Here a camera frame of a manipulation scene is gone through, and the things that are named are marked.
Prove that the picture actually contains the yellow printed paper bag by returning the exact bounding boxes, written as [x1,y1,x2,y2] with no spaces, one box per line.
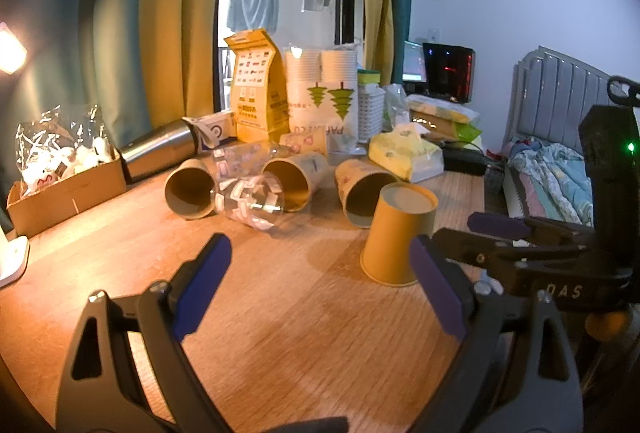
[223,29,291,144]

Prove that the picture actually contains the black computer case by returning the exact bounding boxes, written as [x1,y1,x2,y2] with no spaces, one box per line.
[422,43,476,104]

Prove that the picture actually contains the black power adapter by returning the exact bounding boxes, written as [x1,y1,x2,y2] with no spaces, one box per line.
[442,145,488,177]

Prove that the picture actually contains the clear bags of snacks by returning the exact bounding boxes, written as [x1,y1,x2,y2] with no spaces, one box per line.
[15,103,121,194]

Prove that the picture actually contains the stacks of white paper cups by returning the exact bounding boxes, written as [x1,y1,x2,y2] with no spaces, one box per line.
[285,46,358,84]

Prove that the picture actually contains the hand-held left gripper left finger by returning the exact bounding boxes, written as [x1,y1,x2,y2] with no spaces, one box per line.
[54,233,233,433]

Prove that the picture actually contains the plain yellow paper cup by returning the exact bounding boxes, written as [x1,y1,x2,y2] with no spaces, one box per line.
[360,183,439,288]

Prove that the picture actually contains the white and blue carton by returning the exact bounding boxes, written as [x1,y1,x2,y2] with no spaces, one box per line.
[182,110,238,152]

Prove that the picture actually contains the brown paper cup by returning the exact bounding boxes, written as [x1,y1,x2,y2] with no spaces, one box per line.
[164,157,221,221]
[334,159,401,230]
[261,151,330,212]

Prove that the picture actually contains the computer monitor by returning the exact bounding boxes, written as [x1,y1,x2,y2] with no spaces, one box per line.
[402,40,428,86]

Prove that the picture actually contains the tree print plastic bag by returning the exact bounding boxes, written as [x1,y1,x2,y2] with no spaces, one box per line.
[284,45,361,156]

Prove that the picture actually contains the green and yellow packet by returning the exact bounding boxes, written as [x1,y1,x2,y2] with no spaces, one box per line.
[407,94,481,124]
[430,118,484,144]

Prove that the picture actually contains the lit lamp head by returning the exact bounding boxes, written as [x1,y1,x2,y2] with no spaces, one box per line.
[0,22,28,74]

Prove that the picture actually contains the floral blanket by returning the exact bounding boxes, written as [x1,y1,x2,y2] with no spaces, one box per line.
[507,139,596,228]

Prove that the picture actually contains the grey padded headboard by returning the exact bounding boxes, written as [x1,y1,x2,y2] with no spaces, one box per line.
[502,45,613,154]

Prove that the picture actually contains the white plastic basket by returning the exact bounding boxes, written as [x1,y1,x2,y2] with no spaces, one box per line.
[356,83,386,141]

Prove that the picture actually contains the cardboard box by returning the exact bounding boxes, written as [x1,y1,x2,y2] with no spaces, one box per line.
[6,148,128,239]

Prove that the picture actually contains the yellow tissue pack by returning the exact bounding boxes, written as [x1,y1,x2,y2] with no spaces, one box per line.
[368,123,445,184]

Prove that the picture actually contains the clear printed plastic cup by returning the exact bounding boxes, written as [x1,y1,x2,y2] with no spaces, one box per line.
[210,143,286,231]

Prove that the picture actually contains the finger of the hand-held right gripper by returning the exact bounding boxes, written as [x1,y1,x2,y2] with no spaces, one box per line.
[432,227,587,275]
[467,211,596,246]

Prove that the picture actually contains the clear plastic bag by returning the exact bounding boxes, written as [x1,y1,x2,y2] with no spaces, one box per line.
[384,84,412,132]

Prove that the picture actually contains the pink printed packet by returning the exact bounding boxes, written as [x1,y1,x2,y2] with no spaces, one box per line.
[279,132,329,158]

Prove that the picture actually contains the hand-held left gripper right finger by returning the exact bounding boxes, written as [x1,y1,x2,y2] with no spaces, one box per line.
[409,234,586,433]

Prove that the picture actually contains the stainless steel thermos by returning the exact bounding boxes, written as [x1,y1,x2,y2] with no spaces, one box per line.
[120,119,198,181]

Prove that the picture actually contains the white lamp base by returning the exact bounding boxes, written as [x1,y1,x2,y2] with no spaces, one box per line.
[0,218,31,289]

